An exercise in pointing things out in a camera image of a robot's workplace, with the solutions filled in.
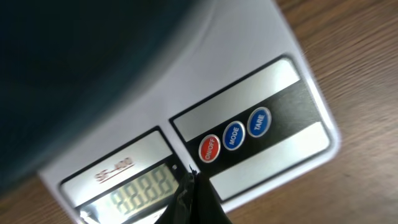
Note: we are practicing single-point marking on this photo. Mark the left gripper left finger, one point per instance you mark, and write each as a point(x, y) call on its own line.
point(179, 210)

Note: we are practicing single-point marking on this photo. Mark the teal blue bowl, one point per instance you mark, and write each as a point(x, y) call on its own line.
point(64, 63)

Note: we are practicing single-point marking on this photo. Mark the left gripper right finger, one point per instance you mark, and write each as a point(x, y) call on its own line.
point(207, 209)

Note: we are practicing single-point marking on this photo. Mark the white digital kitchen scale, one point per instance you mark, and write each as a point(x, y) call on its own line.
point(230, 95)

